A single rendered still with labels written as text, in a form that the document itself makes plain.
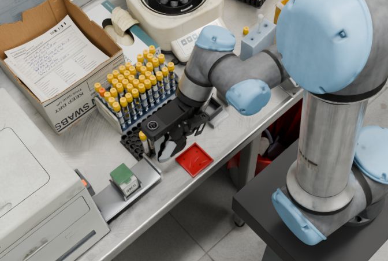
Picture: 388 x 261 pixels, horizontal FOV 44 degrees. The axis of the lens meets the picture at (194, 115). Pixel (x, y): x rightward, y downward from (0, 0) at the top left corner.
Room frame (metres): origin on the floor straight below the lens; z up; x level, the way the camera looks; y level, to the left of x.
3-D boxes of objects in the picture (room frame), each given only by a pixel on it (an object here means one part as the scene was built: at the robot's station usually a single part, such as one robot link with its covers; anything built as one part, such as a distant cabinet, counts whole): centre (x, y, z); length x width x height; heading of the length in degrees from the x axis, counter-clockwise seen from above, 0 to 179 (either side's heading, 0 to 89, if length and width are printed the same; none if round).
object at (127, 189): (0.46, 0.17, 0.95); 0.05 x 0.04 x 0.06; 39
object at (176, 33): (0.99, 0.02, 0.94); 0.30 x 0.24 x 0.12; 30
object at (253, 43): (0.85, -0.19, 0.92); 0.10 x 0.07 x 0.10; 135
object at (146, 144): (0.62, 0.10, 0.93); 0.17 x 0.09 x 0.11; 129
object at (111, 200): (0.44, 0.18, 0.92); 0.21 x 0.07 x 0.05; 129
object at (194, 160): (0.53, 0.01, 0.88); 0.07 x 0.07 x 0.01; 39
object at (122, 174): (0.46, 0.17, 0.98); 0.05 x 0.04 x 0.01; 39
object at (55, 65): (0.81, 0.35, 0.95); 0.29 x 0.25 x 0.15; 39
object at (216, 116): (0.67, -0.04, 0.89); 0.09 x 0.05 x 0.04; 41
